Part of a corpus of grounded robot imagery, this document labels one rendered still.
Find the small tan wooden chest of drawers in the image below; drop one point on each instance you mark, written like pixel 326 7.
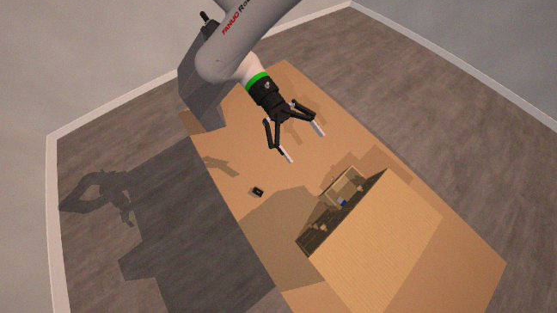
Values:
pixel 368 256

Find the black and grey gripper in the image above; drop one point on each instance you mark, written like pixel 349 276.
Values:
pixel 279 111

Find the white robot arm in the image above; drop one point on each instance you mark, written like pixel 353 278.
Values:
pixel 222 58

